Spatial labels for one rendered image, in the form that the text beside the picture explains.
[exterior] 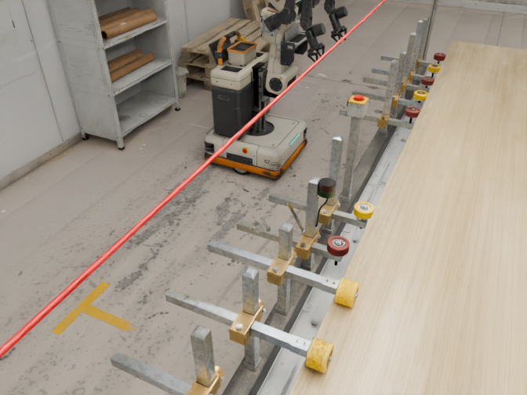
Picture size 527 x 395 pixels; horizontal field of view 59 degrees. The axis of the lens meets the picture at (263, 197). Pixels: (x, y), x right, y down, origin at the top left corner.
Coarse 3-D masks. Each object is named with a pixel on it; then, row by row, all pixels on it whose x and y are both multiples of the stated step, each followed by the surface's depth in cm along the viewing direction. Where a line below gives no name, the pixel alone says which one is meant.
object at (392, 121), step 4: (340, 112) 277; (344, 112) 276; (348, 116) 276; (364, 116) 272; (368, 116) 271; (372, 116) 270; (376, 116) 270; (368, 120) 272; (372, 120) 271; (376, 120) 270; (388, 120) 267; (392, 120) 266; (396, 120) 266; (400, 120) 266; (388, 124) 268; (392, 124) 267; (396, 124) 266; (400, 124) 265; (404, 124) 264; (408, 124) 262; (412, 124) 262; (408, 128) 264; (412, 128) 263
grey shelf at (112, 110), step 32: (64, 0) 339; (96, 0) 389; (128, 0) 422; (160, 0) 407; (64, 32) 356; (96, 32) 342; (128, 32) 377; (160, 32) 425; (64, 64) 375; (96, 64) 359; (160, 64) 425; (96, 96) 378; (128, 96) 455; (160, 96) 459; (96, 128) 399; (128, 128) 405
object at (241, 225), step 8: (240, 224) 184; (248, 224) 184; (248, 232) 184; (256, 232) 182; (272, 232) 180; (272, 240) 180; (296, 240) 176; (312, 248) 173; (320, 248) 172; (328, 256) 172; (336, 256) 170
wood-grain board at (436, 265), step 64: (448, 64) 316; (512, 64) 316; (448, 128) 241; (512, 128) 241; (384, 192) 195; (448, 192) 195; (512, 192) 195; (384, 256) 163; (448, 256) 163; (512, 256) 163; (384, 320) 140; (448, 320) 140; (512, 320) 140; (320, 384) 123; (384, 384) 123; (448, 384) 123; (512, 384) 123
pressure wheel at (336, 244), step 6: (330, 240) 169; (336, 240) 169; (342, 240) 169; (330, 246) 166; (336, 246) 167; (342, 246) 167; (348, 246) 167; (330, 252) 167; (336, 252) 166; (342, 252) 166; (336, 264) 174
